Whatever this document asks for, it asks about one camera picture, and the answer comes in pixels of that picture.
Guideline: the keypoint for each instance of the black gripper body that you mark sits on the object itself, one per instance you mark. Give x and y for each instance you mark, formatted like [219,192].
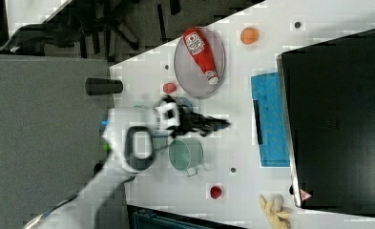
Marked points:
[192,122]

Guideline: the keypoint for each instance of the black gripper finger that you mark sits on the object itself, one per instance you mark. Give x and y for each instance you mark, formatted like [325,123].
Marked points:
[219,124]

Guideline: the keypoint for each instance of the blue oven door with handle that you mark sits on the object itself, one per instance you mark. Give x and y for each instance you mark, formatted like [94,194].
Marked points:
[270,123]

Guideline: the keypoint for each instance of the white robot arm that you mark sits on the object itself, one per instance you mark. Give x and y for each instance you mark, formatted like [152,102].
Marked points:
[130,134]

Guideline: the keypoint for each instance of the black silver toaster oven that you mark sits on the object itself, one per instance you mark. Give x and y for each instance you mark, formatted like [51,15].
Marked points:
[328,99]

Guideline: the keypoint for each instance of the blue plastic cup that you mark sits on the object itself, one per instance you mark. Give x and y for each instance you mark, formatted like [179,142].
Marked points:
[186,102]

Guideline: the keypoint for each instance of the pink toy strawberry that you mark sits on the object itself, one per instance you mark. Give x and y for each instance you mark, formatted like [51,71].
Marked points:
[169,88]

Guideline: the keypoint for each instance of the grey round plate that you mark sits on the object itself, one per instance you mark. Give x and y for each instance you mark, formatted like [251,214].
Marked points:
[188,74]

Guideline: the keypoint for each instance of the red toy strawberry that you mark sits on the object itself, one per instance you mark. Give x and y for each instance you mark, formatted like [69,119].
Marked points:
[215,192]

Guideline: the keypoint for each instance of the red ketchup bottle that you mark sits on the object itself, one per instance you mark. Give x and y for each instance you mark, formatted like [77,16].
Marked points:
[200,50]

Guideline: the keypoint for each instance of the orange toy fruit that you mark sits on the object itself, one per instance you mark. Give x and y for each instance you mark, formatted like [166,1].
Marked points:
[249,36]

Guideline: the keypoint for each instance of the yellow toy banana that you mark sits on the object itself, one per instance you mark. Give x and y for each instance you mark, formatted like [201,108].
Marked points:
[277,217]

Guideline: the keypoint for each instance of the black office chair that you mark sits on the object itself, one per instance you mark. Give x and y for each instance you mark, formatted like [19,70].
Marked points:
[60,22]

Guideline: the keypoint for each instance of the green plastic cup with handle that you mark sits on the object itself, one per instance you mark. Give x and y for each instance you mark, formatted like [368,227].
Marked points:
[186,155]

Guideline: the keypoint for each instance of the black cylindrical post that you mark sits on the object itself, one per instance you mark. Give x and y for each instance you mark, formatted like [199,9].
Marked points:
[100,86]

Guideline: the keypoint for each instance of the blue metal frame rail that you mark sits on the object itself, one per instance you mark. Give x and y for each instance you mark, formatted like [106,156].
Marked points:
[144,218]

